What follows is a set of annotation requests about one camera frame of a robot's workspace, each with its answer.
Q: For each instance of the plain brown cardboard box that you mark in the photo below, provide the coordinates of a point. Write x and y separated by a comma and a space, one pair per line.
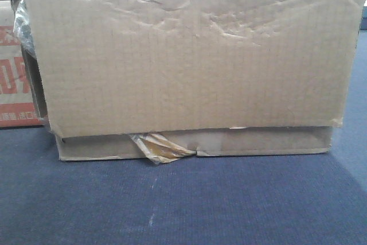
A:
168, 79

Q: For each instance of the red printed cardboard box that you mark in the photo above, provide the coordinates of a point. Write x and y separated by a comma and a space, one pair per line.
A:
17, 107

